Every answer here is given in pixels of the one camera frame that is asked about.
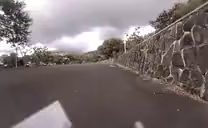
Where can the dark stone wall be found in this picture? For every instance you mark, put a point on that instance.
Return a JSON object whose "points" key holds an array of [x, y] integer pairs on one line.
{"points": [[187, 50]]}

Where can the row of bushes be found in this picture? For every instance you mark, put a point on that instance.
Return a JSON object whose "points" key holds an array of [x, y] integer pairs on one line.
{"points": [[52, 58]]}

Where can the round dark trees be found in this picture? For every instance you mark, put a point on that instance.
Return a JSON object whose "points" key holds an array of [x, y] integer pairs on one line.
{"points": [[110, 46]]}

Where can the grey asphalt road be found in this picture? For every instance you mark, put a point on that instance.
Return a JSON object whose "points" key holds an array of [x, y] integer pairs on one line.
{"points": [[102, 90]]}

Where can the pale pole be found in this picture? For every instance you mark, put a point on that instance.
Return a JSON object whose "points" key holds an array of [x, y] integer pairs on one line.
{"points": [[125, 43]]}

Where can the robot's own part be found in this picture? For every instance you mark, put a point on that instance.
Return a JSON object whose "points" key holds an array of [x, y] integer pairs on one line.
{"points": [[138, 124]]}

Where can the trees behind stone wall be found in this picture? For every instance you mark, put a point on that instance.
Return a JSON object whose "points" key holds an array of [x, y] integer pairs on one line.
{"points": [[173, 13]]}

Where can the tall leafy tree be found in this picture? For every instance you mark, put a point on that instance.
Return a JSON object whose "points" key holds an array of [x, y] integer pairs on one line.
{"points": [[10, 20]]}

